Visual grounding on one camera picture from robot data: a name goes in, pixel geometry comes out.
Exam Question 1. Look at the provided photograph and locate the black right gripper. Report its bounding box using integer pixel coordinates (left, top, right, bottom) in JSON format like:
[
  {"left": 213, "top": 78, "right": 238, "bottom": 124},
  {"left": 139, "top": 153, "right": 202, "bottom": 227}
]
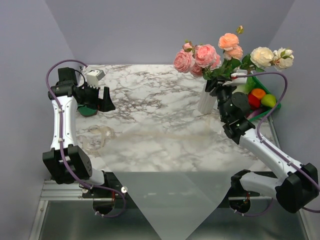
[{"left": 204, "top": 73, "right": 239, "bottom": 120}]

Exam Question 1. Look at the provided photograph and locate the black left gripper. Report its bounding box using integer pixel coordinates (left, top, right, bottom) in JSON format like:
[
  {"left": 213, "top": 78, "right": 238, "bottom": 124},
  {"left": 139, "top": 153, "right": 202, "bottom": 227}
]
[{"left": 78, "top": 81, "right": 116, "bottom": 112}]

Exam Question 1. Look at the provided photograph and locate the pink double rose stem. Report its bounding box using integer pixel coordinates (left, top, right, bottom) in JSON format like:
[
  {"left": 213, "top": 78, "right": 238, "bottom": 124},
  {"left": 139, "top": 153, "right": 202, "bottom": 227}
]
[{"left": 190, "top": 44, "right": 221, "bottom": 78}]

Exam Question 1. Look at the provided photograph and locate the peach rose stem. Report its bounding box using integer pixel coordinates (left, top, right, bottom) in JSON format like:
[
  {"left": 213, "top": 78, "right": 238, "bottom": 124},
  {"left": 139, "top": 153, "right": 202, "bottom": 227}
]
[{"left": 218, "top": 25, "right": 244, "bottom": 78}]

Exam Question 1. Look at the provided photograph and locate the white rose stem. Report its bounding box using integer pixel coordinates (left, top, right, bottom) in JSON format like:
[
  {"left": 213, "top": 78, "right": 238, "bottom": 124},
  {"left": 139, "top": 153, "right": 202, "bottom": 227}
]
[{"left": 238, "top": 47, "right": 295, "bottom": 74}]

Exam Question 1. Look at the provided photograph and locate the white wrapping paper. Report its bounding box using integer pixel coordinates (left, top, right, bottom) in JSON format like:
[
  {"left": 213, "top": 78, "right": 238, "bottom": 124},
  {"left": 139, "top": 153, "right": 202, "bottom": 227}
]
[{"left": 99, "top": 119, "right": 253, "bottom": 240}]

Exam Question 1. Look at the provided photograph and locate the small pink rose stem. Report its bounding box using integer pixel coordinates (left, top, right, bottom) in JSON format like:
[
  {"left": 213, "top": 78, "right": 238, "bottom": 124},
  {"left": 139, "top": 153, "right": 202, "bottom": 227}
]
[{"left": 173, "top": 40, "right": 203, "bottom": 78}]

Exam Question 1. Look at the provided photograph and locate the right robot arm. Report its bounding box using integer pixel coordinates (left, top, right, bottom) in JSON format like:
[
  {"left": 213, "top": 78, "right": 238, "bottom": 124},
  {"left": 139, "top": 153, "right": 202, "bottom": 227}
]
[{"left": 204, "top": 76, "right": 320, "bottom": 213}]

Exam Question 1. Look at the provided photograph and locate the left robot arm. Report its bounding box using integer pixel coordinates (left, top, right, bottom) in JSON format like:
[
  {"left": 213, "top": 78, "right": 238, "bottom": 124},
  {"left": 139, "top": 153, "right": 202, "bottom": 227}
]
[{"left": 42, "top": 67, "right": 116, "bottom": 198}]

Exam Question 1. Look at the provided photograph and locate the white ribbed vase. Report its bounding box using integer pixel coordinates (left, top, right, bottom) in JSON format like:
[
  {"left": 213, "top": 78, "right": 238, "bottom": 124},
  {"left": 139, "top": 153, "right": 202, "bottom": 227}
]
[{"left": 197, "top": 83, "right": 218, "bottom": 115}]

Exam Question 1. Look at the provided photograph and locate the toy green cabbage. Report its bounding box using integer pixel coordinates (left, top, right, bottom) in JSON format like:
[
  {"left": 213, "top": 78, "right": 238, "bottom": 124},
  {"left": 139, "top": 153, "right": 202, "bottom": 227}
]
[{"left": 233, "top": 77, "right": 256, "bottom": 95}]

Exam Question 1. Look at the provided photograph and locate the toy red pepper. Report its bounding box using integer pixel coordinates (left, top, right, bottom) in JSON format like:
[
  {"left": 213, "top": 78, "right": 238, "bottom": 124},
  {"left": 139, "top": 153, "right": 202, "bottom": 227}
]
[{"left": 248, "top": 93, "right": 261, "bottom": 110}]

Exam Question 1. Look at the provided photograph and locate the toy orange fruit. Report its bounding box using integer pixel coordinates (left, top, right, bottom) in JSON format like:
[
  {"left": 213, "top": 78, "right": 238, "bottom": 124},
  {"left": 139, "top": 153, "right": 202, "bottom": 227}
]
[{"left": 250, "top": 88, "right": 266, "bottom": 100}]

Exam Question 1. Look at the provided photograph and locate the toy purple eggplant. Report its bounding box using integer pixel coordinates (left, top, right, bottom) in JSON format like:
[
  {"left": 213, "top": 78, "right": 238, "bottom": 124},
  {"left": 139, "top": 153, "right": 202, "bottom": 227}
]
[{"left": 247, "top": 107, "right": 266, "bottom": 120}]

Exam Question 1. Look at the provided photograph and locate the toy yellow-green pear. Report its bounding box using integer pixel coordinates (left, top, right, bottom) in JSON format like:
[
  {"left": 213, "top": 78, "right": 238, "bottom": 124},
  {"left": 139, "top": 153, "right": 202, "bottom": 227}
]
[{"left": 260, "top": 94, "right": 277, "bottom": 108}]

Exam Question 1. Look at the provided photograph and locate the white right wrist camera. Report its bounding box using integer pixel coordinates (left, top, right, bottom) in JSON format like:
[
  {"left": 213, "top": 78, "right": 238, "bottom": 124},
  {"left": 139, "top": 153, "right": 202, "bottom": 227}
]
[{"left": 222, "top": 69, "right": 248, "bottom": 87}]

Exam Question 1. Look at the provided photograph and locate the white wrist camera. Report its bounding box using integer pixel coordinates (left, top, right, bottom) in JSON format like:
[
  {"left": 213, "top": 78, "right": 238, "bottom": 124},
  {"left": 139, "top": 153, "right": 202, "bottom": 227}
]
[
  {"left": 86, "top": 69, "right": 105, "bottom": 89},
  {"left": 222, "top": 69, "right": 248, "bottom": 87}
]

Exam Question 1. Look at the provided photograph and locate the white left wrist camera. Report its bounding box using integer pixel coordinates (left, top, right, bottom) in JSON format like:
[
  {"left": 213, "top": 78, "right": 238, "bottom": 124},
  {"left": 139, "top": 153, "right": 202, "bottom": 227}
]
[{"left": 86, "top": 69, "right": 105, "bottom": 89}]

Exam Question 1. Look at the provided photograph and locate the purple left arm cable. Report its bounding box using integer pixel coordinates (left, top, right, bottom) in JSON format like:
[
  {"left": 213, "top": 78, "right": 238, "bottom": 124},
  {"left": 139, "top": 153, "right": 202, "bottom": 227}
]
[{"left": 46, "top": 59, "right": 127, "bottom": 218}]

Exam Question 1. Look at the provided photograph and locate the aluminium frame rail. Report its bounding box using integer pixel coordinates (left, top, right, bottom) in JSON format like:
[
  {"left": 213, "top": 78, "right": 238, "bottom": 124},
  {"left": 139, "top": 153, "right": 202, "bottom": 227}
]
[{"left": 27, "top": 178, "right": 96, "bottom": 240}]

